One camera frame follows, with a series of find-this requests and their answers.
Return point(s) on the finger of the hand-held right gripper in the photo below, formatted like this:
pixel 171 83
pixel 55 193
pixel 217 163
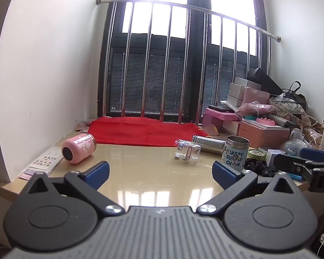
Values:
pixel 289 164
pixel 313 154

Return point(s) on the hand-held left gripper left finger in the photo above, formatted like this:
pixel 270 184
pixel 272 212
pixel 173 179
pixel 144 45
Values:
pixel 98 174

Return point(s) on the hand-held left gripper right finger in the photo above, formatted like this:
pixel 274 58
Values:
pixel 226 175

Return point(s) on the steel cup with blue print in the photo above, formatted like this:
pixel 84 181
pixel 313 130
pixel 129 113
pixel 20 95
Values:
pixel 235 153

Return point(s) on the pink cup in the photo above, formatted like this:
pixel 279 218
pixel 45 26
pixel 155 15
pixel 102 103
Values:
pixel 78 149

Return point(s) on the clear glass cup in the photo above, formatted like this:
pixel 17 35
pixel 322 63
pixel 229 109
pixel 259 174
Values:
pixel 187 151

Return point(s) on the small white box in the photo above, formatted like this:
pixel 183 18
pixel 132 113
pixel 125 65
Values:
pixel 274 156

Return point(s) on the clear plastic bag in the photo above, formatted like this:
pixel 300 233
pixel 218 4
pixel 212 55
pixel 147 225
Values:
pixel 297 141

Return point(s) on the brown paper bag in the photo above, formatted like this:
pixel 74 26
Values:
pixel 311 129

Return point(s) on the round green tin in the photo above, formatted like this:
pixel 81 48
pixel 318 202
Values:
pixel 256 154

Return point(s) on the stainless steel thermos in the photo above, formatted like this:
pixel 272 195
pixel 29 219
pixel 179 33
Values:
pixel 209 143

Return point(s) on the large pink box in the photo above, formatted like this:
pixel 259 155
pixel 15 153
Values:
pixel 262 136

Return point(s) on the grey hair tool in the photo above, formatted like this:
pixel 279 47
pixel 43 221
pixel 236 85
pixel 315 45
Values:
pixel 282 121

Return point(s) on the beige insole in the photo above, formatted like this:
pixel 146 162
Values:
pixel 211 130

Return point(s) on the pink massager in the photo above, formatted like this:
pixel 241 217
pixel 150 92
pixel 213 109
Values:
pixel 264 122

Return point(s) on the cardboard scraps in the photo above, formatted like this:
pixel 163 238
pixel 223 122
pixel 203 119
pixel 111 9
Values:
pixel 82 126

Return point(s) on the sticker sheet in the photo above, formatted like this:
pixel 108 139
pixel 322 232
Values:
pixel 46 157

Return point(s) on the floral bag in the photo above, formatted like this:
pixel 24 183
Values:
pixel 286 104

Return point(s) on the magenta box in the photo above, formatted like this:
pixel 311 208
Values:
pixel 218 117

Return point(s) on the black handbag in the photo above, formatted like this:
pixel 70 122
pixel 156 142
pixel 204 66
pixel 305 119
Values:
pixel 295 93

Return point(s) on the red cloth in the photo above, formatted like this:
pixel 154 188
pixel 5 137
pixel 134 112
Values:
pixel 145 130

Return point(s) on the plastic bag of pink things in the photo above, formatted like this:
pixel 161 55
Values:
pixel 255 109

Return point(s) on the flat black box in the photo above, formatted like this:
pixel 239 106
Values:
pixel 221 108

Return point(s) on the purple card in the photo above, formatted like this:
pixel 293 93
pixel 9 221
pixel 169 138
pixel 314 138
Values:
pixel 29 173

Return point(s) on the stack of small grey boxes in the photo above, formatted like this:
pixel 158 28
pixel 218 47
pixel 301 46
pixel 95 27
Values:
pixel 236 95

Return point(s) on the large grey cardboard box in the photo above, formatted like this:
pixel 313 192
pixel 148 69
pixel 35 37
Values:
pixel 248 82

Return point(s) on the stainless steel window railing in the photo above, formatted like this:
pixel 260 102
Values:
pixel 151 59

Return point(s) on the black framed window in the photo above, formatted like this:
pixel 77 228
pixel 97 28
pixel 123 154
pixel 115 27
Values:
pixel 197 45

